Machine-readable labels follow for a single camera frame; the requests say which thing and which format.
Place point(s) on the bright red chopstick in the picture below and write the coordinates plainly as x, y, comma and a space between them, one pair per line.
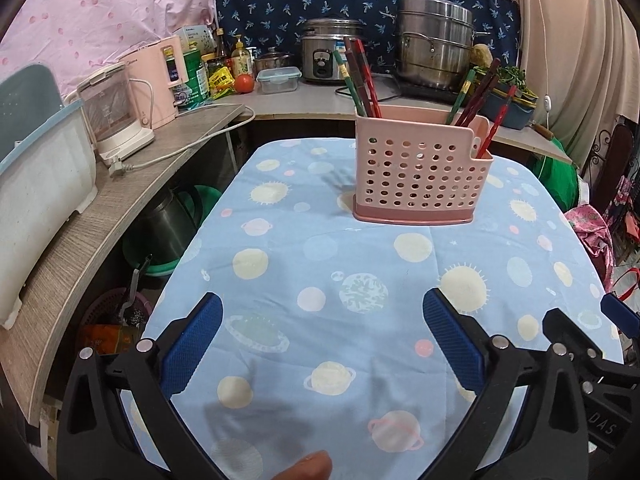
365, 71

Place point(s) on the fingertip at bottom edge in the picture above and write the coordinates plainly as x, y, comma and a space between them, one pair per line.
315, 466

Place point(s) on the red chopstick black end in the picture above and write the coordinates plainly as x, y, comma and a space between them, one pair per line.
497, 123

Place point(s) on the white glass kettle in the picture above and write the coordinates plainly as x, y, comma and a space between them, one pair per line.
111, 114

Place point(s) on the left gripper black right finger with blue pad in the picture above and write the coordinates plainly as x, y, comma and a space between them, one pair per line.
549, 439

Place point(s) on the beige curtain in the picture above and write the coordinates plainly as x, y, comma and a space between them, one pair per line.
583, 55

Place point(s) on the pink water dispenser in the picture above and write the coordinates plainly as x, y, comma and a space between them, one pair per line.
155, 71

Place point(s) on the clear food container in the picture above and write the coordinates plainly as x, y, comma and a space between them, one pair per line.
279, 80

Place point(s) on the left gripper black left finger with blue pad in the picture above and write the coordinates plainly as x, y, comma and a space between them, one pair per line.
95, 439

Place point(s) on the green chopstick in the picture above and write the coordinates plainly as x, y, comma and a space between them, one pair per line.
344, 72

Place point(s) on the yellow oil bottle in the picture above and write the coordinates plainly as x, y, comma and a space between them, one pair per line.
241, 59

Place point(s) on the blue planter with greens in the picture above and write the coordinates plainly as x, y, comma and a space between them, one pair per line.
523, 104

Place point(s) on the blue planet print tablecloth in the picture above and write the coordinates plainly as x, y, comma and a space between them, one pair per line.
323, 345

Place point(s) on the pink perforated utensil holder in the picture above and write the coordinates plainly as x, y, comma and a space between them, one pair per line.
414, 169

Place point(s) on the stainless steel steamer pot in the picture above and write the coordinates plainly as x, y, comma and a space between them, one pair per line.
434, 42

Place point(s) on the yellow snack packet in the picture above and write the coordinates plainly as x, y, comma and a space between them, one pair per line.
221, 83

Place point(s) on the dark red chopstick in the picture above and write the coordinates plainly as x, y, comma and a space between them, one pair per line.
480, 95
357, 79

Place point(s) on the small steel lidded pot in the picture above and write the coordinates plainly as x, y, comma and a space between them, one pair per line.
272, 58

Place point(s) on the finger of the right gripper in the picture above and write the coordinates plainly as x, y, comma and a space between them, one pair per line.
558, 328
625, 319

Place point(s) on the silver rice cooker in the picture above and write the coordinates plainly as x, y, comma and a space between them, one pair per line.
320, 38

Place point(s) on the red tomato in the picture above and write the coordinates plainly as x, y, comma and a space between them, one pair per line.
244, 83

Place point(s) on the white plastic tub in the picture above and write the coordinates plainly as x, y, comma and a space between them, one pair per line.
48, 172

